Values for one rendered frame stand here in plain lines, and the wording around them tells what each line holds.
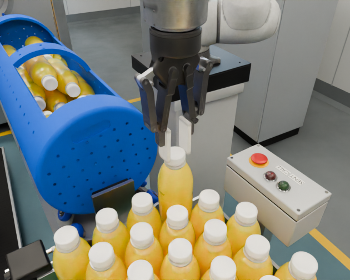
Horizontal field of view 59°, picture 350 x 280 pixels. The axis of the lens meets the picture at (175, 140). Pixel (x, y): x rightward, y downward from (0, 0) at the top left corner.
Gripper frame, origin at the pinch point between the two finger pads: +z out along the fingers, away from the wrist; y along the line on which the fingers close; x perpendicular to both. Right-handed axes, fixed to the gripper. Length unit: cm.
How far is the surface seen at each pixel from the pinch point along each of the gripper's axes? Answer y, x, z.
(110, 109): 5.7, -15.1, -0.7
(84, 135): 11.7, -15.4, 3.6
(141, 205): 8.4, 1.4, 10.7
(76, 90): 3.1, -48.2, 9.7
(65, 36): -25, -158, 28
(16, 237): 38, -95, 107
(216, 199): -4.2, 8.0, 10.7
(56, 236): 23.5, -0.2, 10.7
